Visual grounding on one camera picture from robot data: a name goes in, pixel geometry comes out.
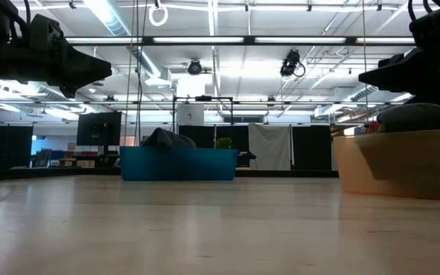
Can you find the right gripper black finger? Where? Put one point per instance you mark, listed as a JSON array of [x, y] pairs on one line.
[[390, 76], [434, 101]]

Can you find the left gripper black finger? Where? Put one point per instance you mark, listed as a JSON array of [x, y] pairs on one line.
[[68, 91], [86, 68]]

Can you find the dark grey cap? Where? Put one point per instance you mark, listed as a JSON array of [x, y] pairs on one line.
[[422, 118]]

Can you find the blue denim cap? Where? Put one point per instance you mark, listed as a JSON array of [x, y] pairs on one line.
[[168, 139]]

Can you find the black monitor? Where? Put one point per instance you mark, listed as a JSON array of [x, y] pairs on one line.
[[99, 128]]

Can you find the red object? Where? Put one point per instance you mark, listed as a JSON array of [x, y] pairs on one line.
[[373, 127]]

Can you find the black partition panel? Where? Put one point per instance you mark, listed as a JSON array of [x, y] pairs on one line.
[[311, 147], [8, 147], [204, 135]]

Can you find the teal plastic bin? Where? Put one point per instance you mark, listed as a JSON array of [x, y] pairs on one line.
[[178, 164]]

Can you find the white hanging cloth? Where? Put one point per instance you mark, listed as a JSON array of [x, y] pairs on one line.
[[269, 147]]

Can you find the overhead LED light bar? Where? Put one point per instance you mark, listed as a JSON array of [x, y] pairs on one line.
[[243, 39]]

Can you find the potted succulent plant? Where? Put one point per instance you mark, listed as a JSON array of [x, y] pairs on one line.
[[224, 143]]

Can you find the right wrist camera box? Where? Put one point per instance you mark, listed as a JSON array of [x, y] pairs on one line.
[[432, 30]]

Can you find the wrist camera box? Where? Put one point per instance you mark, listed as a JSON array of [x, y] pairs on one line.
[[432, 30], [46, 32]]

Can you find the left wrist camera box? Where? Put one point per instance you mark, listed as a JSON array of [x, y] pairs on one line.
[[46, 32]]

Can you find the round black ceiling camera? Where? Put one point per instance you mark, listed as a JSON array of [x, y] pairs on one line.
[[195, 67]]

